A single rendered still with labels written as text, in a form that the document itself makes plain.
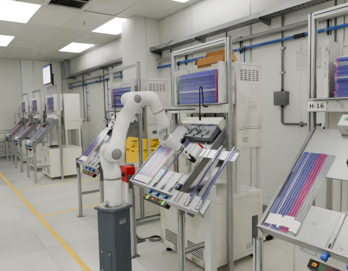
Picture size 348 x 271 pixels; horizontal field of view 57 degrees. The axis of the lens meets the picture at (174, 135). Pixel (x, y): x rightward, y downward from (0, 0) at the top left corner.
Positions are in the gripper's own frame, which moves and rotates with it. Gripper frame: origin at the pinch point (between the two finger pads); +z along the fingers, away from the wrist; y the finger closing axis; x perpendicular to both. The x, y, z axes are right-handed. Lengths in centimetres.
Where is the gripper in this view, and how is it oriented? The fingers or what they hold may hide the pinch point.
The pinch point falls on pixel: (192, 159)
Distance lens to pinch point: 252.2
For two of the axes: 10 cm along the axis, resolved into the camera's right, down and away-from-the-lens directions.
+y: -5.8, -0.5, 8.1
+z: 6.6, 5.7, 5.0
